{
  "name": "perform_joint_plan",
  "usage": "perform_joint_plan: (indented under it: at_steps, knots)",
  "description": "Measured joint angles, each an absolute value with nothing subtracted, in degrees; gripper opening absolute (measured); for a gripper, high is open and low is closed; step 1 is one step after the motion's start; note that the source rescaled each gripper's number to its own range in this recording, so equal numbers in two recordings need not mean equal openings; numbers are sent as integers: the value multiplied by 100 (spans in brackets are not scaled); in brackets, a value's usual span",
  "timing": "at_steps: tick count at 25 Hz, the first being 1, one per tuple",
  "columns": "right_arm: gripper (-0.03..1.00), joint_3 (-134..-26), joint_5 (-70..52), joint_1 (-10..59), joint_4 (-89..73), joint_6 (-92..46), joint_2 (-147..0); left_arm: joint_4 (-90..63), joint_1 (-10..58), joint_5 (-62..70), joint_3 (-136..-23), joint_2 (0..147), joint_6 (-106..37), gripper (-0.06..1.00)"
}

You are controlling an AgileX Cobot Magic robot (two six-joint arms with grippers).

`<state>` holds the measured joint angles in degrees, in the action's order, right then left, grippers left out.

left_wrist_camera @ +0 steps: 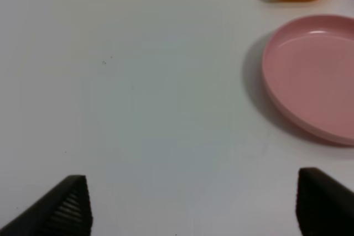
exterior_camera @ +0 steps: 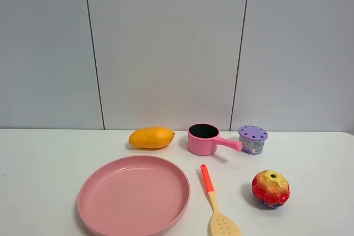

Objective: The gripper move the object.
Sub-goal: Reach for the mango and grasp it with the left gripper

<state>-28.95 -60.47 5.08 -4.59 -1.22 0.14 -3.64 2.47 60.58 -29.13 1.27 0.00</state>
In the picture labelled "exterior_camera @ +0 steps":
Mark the yellow toy mango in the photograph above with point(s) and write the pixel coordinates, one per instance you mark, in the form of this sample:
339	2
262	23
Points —
151	138

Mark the pink toy saucepan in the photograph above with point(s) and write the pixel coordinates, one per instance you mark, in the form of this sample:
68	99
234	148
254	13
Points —
203	140

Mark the purple lidded small can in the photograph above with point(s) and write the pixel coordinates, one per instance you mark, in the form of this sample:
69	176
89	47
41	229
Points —
252	139

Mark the pink round plate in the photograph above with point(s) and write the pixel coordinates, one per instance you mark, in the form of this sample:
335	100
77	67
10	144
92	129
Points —
134	195

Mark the red yellow bumpy ball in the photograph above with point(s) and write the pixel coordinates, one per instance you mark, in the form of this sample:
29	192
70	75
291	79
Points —
270	188

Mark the orange handled slotted spatula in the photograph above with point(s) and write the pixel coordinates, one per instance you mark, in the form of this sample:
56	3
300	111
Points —
220	224

